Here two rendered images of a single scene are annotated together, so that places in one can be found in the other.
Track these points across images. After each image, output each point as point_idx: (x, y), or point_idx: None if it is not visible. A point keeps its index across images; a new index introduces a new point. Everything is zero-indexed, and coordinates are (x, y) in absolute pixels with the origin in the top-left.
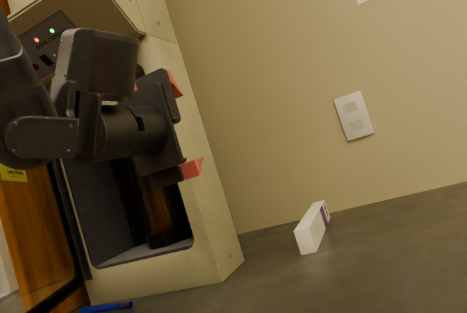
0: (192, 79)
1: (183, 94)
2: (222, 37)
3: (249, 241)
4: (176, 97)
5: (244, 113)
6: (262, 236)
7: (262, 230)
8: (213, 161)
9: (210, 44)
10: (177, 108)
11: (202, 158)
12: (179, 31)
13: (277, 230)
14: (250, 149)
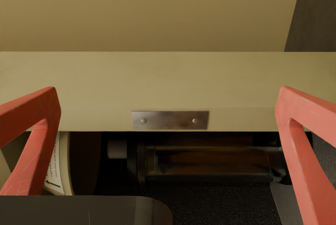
0: (75, 47)
1: (51, 88)
2: None
3: (317, 37)
4: (56, 113)
5: None
6: (315, 17)
7: (298, 16)
8: (209, 52)
9: (33, 8)
10: (66, 201)
11: (297, 90)
12: (8, 44)
13: None
14: None
